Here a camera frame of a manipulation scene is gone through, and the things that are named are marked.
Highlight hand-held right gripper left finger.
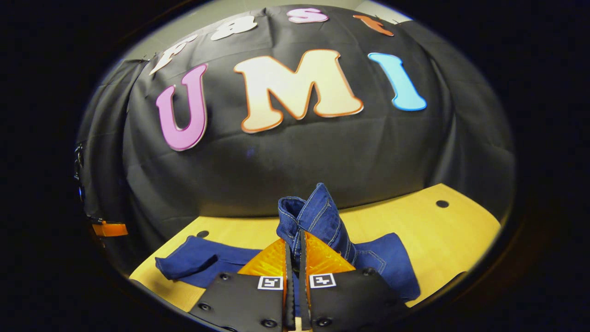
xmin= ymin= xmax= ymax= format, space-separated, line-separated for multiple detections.
xmin=189 ymin=237 xmax=295 ymax=331

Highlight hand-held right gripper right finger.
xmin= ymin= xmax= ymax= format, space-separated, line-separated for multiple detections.
xmin=297 ymin=231 xmax=406 ymax=331

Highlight blue denim jeans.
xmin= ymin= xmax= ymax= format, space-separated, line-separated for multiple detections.
xmin=155 ymin=183 xmax=421 ymax=302

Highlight black backdrop cloth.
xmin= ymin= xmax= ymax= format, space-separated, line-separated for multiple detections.
xmin=76 ymin=5 xmax=516 ymax=277

